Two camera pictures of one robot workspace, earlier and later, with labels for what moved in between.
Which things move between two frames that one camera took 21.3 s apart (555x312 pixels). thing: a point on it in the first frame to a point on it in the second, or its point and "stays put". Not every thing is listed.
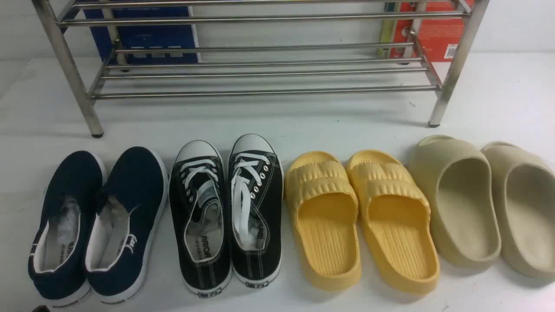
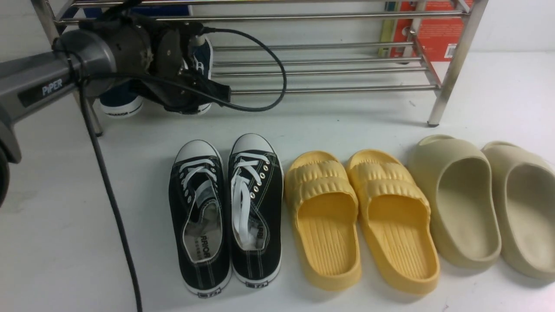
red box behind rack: (436, 40) stays put
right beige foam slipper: (524, 186) stays put
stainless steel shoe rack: (262, 50) stays put
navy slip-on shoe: (133, 192) to (200, 54)
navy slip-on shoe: (59, 259) to (122, 102)
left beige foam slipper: (456, 176) stays put
